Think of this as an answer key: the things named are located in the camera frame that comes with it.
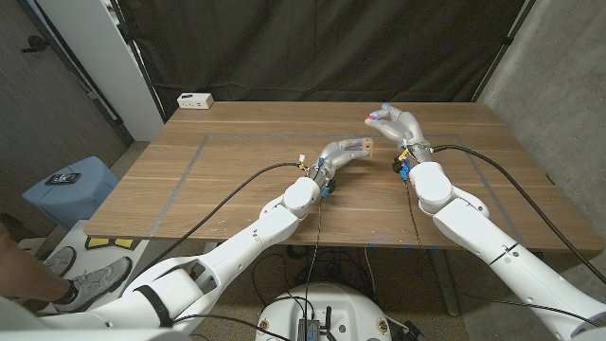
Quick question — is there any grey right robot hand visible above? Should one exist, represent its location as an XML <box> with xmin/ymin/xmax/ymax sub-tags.
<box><xmin>364</xmin><ymin>103</ymin><xmax>435</xmax><ymax>165</ymax></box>

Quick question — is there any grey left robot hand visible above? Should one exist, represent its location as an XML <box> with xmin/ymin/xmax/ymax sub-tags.
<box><xmin>310</xmin><ymin>137</ymin><xmax>371</xmax><ymax>184</ymax></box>

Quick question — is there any black backdrop curtain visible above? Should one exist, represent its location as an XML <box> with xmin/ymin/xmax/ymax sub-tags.
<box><xmin>116</xmin><ymin>0</ymin><xmax>539</xmax><ymax>108</ymax></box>

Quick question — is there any black backdrop stand pole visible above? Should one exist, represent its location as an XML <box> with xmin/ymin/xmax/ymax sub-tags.
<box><xmin>471</xmin><ymin>0</ymin><xmax>539</xmax><ymax>103</ymax></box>
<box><xmin>111</xmin><ymin>0</ymin><xmax>167</xmax><ymax>124</ymax></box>

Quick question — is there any white power strip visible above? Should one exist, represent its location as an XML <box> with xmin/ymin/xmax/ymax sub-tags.
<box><xmin>177</xmin><ymin>92</ymin><xmax>215</xmax><ymax>111</ymax></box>

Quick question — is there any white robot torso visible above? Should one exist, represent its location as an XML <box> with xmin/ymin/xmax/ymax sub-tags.
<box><xmin>255</xmin><ymin>282</ymin><xmax>393</xmax><ymax>341</ymax></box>

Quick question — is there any grey table leg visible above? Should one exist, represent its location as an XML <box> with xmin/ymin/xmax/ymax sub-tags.
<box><xmin>428</xmin><ymin>248</ymin><xmax>461</xmax><ymax>317</ymax></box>

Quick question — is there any small grey electronics module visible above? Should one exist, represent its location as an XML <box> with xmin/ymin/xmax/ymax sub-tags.
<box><xmin>296</xmin><ymin>317</ymin><xmax>324</xmax><ymax>341</ymax></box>

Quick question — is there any white floor mat yellow print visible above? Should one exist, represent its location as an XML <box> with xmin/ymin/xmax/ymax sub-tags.
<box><xmin>45</xmin><ymin>220</ymin><xmax>184</xmax><ymax>285</ymax></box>

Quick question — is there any blue plastic bin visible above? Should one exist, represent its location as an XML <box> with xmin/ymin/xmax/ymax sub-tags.
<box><xmin>21</xmin><ymin>155</ymin><xmax>120</xmax><ymax>231</ymax></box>

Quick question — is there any grey sneaker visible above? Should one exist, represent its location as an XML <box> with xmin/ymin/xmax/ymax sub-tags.
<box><xmin>51</xmin><ymin>255</ymin><xmax>134</xmax><ymax>314</ymax></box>
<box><xmin>42</xmin><ymin>245</ymin><xmax>78</xmax><ymax>278</ymax></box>

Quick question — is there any person's bare leg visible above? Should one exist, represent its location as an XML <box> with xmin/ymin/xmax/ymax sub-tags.
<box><xmin>0</xmin><ymin>222</ymin><xmax>80</xmax><ymax>304</ymax></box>

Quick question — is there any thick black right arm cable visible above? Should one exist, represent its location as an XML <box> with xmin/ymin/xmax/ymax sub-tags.
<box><xmin>431</xmin><ymin>144</ymin><xmax>606</xmax><ymax>285</ymax></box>

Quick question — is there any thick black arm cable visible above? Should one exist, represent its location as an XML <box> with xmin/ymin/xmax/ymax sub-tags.
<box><xmin>431</xmin><ymin>144</ymin><xmax>606</xmax><ymax>285</ymax></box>
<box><xmin>120</xmin><ymin>161</ymin><xmax>304</xmax><ymax>290</ymax></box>

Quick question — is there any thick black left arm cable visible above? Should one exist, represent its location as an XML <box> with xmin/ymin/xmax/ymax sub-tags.
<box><xmin>120</xmin><ymin>161</ymin><xmax>304</xmax><ymax>290</ymax></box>

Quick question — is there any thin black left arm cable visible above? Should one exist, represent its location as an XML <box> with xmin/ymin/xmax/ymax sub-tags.
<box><xmin>302</xmin><ymin>188</ymin><xmax>328</xmax><ymax>323</ymax></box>

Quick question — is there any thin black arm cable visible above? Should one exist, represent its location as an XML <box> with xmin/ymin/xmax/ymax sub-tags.
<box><xmin>302</xmin><ymin>188</ymin><xmax>328</xmax><ymax>323</ymax></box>
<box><xmin>404</xmin><ymin>179</ymin><xmax>602</xmax><ymax>328</ymax></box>

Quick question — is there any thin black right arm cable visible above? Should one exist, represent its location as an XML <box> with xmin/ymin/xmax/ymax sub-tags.
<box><xmin>404</xmin><ymin>179</ymin><xmax>602</xmax><ymax>328</ymax></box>

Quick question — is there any white floor cable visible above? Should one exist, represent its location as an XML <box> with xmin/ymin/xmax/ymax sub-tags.
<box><xmin>363</xmin><ymin>246</ymin><xmax>378</xmax><ymax>295</ymax></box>

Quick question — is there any black door handle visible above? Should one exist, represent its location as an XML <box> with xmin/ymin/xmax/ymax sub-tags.
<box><xmin>20</xmin><ymin>34</ymin><xmax>50</xmax><ymax>53</ymax></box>

